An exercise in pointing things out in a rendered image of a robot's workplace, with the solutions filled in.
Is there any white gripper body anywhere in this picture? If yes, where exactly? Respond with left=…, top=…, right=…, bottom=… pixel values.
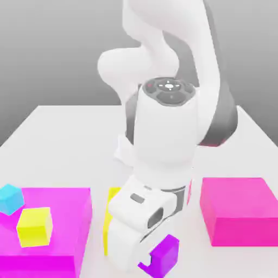
left=107, top=217, right=174, bottom=274

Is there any small purple cube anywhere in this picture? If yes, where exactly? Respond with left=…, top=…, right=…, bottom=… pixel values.
left=137, top=233, right=180, bottom=278

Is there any small yellow cube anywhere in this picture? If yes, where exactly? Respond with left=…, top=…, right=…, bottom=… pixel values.
left=16, top=206, right=53, bottom=248

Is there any small cyan cube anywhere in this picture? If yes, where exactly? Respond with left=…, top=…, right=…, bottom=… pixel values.
left=0, top=183, right=25, bottom=216

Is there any large yellow box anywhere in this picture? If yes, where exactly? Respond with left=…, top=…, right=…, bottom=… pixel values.
left=103, top=186, right=122, bottom=257

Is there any large magenta box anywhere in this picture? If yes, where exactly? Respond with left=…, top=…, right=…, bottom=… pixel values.
left=0, top=187, right=93, bottom=278

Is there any large pink box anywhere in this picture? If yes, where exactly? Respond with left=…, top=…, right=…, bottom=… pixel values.
left=199, top=176, right=278, bottom=248

